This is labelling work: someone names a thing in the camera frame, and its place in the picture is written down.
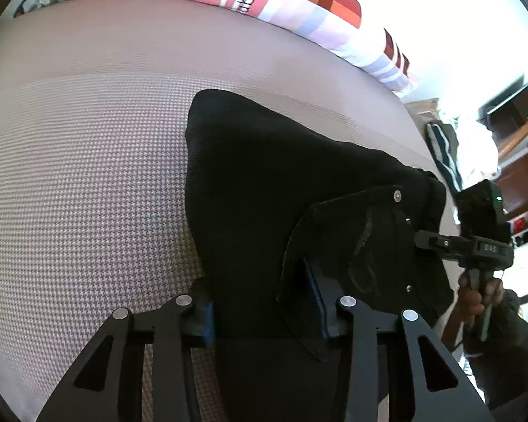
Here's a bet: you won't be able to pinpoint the person's right hand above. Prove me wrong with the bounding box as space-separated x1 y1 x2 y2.
444 275 506 349

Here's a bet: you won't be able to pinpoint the dark flat panel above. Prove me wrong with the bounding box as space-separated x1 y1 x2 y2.
479 76 528 129

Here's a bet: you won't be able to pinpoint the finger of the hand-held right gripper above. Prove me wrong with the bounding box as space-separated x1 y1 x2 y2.
414 229 469 261

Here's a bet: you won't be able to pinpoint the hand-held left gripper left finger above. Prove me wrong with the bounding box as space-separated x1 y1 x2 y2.
35 277 216 422

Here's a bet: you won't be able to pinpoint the person's right forearm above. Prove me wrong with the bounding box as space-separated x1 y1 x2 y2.
462 289 528 407

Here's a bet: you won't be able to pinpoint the black pants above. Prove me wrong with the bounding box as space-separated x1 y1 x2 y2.
184 89 455 422

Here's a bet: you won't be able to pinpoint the wooden cabinet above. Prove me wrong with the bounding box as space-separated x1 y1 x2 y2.
495 116 528 247

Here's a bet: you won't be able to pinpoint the beige woven bed mat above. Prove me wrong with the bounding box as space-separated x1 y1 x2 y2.
0 0 436 422

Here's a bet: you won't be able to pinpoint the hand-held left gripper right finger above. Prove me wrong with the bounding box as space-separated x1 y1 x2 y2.
303 258 496 422

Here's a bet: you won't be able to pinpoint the dark white striped garment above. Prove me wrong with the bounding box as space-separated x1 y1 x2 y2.
425 121 466 195

